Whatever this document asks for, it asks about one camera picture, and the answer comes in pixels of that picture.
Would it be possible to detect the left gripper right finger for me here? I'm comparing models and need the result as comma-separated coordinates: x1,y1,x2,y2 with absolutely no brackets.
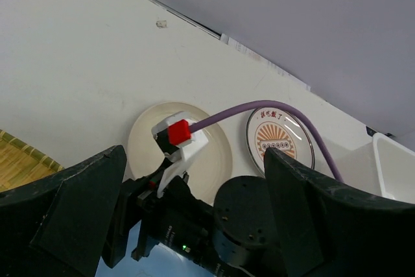
265,148,414,276

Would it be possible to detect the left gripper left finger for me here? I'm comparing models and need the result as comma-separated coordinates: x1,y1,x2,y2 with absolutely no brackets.
1,145,126,276

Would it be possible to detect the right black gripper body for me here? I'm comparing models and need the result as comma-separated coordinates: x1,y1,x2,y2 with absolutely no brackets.
102,173,285,276

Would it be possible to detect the yellow woven plate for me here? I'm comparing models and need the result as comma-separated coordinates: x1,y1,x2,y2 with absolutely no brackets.
1,130,64,192

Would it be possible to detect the cream plate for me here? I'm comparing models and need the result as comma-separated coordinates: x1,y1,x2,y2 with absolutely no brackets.
126,102,233,204

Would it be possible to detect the orange sunburst plate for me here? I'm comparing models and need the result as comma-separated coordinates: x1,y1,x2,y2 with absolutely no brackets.
246,108,315,175

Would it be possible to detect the white plastic bin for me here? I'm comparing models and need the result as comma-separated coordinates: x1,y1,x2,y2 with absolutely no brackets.
372,133,414,204

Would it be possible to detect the right corner label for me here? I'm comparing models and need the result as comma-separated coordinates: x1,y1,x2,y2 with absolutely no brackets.
365,126,396,138

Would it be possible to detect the small tape scrap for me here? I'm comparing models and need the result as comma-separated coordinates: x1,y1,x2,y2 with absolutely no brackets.
156,20,167,29

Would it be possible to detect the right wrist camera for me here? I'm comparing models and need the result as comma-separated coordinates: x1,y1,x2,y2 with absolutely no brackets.
151,111,209,198

